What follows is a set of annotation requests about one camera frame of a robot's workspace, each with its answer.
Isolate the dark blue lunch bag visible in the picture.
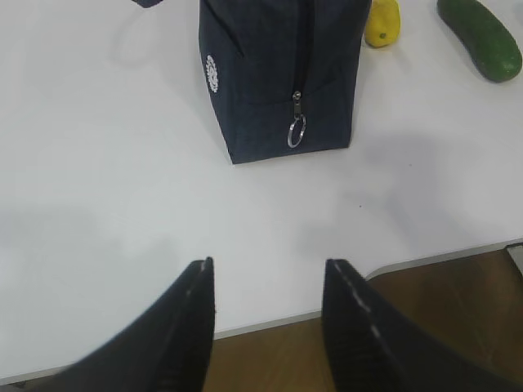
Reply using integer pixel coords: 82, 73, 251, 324
132, 0, 373, 166

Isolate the green cucumber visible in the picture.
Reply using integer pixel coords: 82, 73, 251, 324
436, 0, 522, 83

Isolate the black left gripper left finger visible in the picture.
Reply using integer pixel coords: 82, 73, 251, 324
0, 256, 217, 392

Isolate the yellow lemon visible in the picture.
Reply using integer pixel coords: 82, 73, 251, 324
364, 0, 401, 48

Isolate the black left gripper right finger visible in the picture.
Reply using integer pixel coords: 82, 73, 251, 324
321, 259, 522, 391

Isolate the silver zipper pull ring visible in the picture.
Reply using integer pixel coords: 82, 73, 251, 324
287, 90, 308, 149

